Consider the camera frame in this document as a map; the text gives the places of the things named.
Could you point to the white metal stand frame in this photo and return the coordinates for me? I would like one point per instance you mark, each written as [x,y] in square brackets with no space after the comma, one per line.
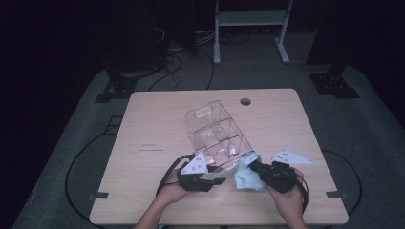
[251,17]

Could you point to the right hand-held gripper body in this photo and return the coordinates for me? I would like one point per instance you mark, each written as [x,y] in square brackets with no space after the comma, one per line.
[280,178]

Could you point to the person's left hand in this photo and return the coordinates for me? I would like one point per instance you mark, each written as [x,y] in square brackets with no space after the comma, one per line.
[172,192]

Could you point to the black stand with base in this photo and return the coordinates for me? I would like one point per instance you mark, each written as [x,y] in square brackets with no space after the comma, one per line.
[119,86]
[334,84]

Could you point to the black tape strip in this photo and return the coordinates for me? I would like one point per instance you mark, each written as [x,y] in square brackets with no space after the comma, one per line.
[99,195]
[337,194]

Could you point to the black tape square outline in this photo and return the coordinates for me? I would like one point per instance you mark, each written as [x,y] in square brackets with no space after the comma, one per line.
[108,127]

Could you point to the clear acrylic organizer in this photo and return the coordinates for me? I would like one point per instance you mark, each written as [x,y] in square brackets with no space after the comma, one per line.
[216,136]

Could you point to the light blue cleaning cloth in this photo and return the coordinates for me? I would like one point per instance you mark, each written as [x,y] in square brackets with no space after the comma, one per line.
[245,178]

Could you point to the person's right hand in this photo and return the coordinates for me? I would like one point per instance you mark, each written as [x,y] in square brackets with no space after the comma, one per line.
[289,202]

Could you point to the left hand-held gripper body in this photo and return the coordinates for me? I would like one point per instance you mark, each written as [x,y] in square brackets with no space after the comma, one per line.
[194,179]

